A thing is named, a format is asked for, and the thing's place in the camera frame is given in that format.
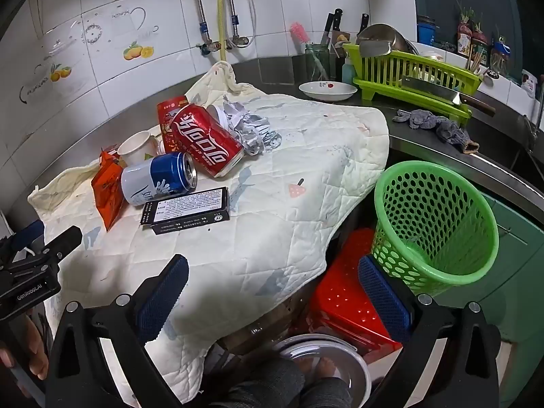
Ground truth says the blue jar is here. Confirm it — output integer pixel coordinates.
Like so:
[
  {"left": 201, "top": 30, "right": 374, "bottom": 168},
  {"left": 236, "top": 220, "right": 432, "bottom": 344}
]
[{"left": 416, "top": 16, "right": 438, "bottom": 46}]

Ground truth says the blue and white can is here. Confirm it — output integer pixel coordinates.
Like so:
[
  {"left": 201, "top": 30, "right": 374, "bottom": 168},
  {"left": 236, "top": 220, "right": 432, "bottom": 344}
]
[{"left": 121, "top": 152, "right": 199, "bottom": 207}]

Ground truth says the yellow gas hose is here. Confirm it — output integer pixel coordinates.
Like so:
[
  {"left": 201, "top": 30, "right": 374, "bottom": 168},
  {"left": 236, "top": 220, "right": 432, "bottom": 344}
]
[{"left": 217, "top": 0, "right": 229, "bottom": 62}]

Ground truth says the red cola can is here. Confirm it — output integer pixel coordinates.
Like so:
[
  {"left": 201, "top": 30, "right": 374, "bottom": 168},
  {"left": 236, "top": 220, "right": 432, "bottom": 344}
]
[{"left": 168, "top": 104, "right": 245, "bottom": 178}]

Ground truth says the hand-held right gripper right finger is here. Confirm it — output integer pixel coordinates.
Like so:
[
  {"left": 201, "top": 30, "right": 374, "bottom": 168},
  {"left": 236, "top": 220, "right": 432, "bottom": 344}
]
[{"left": 358, "top": 255, "right": 502, "bottom": 408}]

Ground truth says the grey paper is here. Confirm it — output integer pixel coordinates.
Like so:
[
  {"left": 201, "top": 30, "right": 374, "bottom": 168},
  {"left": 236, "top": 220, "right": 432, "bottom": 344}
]
[{"left": 221, "top": 96, "right": 283, "bottom": 156}]

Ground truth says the black cardboard box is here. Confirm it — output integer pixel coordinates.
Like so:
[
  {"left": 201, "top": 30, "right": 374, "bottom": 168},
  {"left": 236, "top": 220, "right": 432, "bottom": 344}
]
[{"left": 140, "top": 187, "right": 231, "bottom": 235}]

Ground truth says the cream quilted cloth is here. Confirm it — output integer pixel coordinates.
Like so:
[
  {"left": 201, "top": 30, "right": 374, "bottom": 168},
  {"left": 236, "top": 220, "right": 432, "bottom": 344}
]
[{"left": 28, "top": 62, "right": 390, "bottom": 394}]

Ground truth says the grey rag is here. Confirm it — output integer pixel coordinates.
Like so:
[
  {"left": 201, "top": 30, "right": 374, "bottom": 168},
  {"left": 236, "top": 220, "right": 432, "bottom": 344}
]
[{"left": 393, "top": 109, "right": 480, "bottom": 154}]

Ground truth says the steel bowl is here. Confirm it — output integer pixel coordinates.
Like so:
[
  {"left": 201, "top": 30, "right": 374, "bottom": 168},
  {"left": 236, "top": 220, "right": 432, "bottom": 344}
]
[{"left": 356, "top": 23, "right": 411, "bottom": 56}]

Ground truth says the green dish rack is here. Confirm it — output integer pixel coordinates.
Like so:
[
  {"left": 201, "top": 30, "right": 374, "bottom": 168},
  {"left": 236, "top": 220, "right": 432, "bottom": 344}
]
[{"left": 342, "top": 43, "right": 483, "bottom": 125}]

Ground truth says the person's grey trouser leg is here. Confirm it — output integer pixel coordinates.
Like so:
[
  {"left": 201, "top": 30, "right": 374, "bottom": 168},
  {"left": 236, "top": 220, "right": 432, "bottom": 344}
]
[{"left": 204, "top": 357, "right": 353, "bottom": 408}]

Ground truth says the red and gold drink carton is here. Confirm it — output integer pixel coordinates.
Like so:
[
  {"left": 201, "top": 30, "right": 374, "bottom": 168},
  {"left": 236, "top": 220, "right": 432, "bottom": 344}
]
[{"left": 91, "top": 147, "right": 129, "bottom": 232}]

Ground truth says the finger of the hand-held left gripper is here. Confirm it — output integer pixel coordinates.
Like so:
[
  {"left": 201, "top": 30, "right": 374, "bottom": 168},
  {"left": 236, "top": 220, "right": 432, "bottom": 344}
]
[
  {"left": 41, "top": 225, "right": 83, "bottom": 261},
  {"left": 8, "top": 220, "right": 46, "bottom": 252}
]

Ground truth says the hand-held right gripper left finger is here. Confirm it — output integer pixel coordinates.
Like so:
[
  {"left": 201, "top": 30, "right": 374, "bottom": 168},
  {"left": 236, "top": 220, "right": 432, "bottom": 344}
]
[{"left": 45, "top": 254, "right": 190, "bottom": 408}]

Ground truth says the white plate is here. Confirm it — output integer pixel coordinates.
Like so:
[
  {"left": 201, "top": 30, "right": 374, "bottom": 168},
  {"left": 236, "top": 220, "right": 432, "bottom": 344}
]
[{"left": 299, "top": 81, "right": 358, "bottom": 103}]

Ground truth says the glass jar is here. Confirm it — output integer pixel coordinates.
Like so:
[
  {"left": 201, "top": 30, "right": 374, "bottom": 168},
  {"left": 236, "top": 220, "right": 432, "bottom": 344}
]
[{"left": 305, "top": 42, "right": 331, "bottom": 82}]

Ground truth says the braided metal hose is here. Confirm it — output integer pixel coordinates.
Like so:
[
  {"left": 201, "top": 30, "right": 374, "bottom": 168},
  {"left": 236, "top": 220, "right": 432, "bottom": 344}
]
[
  {"left": 190, "top": 0, "right": 210, "bottom": 47},
  {"left": 225, "top": 0, "right": 258, "bottom": 48}
]

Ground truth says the steel basin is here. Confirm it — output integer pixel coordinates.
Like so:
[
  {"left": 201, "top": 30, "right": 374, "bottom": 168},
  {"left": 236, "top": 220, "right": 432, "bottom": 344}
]
[{"left": 263, "top": 334, "right": 373, "bottom": 408}]

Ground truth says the green plastic basket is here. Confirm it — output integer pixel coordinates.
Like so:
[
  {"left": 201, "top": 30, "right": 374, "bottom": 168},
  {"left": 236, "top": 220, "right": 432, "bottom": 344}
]
[{"left": 372, "top": 160, "right": 500, "bottom": 297}]

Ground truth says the white paper cup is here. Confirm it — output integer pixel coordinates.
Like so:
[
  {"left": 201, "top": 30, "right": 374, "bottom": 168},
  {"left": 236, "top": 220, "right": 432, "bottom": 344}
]
[{"left": 117, "top": 131, "right": 159, "bottom": 166}]

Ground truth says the red plastic stool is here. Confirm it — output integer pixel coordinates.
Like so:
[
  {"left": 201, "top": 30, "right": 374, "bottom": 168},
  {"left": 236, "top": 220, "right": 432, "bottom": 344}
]
[{"left": 297, "top": 227, "right": 404, "bottom": 364}]

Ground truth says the cleaver with wooden handle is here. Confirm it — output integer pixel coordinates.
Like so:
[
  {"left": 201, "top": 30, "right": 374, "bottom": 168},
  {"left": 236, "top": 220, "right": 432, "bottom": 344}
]
[{"left": 401, "top": 75, "right": 496, "bottom": 117}]

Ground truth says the red printed plastic cup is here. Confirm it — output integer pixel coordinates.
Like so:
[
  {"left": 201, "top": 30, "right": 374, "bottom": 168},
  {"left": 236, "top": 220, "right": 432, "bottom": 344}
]
[{"left": 156, "top": 96, "right": 232, "bottom": 154}]

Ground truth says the red labelled bottle with plant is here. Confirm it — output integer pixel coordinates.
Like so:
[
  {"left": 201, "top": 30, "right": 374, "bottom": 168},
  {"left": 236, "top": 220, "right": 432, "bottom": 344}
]
[{"left": 457, "top": 2, "right": 475, "bottom": 58}]

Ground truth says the person's left hand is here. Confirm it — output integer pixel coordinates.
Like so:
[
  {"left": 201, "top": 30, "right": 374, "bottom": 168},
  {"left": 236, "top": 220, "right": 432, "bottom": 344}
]
[{"left": 0, "top": 317, "right": 48, "bottom": 380}]

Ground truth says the pink bottle brush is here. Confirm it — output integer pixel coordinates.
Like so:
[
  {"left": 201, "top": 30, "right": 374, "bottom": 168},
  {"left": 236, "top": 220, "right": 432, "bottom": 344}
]
[{"left": 290, "top": 22, "right": 328, "bottom": 81}]

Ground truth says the dark bottle with plant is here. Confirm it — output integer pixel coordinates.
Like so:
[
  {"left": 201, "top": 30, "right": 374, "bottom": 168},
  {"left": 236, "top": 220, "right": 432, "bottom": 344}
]
[{"left": 472, "top": 21, "right": 489, "bottom": 69}]

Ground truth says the glass bottle with plant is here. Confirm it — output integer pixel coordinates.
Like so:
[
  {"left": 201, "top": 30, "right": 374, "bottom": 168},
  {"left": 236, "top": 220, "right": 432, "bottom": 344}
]
[{"left": 491, "top": 30, "right": 511, "bottom": 75}]

